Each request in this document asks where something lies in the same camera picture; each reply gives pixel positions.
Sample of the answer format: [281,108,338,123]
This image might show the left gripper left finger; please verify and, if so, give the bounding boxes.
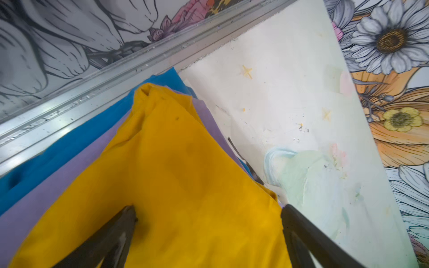
[54,205,137,268]

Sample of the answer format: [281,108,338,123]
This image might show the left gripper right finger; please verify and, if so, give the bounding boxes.
[281,204,362,268]

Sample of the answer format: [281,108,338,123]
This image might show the yellow t-shirt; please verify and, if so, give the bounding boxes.
[8,83,293,268]

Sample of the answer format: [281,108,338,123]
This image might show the folded purple t-shirt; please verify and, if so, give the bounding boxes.
[0,88,255,268]

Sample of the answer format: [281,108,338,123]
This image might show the folded blue t-shirt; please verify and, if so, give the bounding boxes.
[0,67,198,217]

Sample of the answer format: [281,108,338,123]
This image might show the aluminium table side rail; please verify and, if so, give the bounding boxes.
[1,1,290,174]

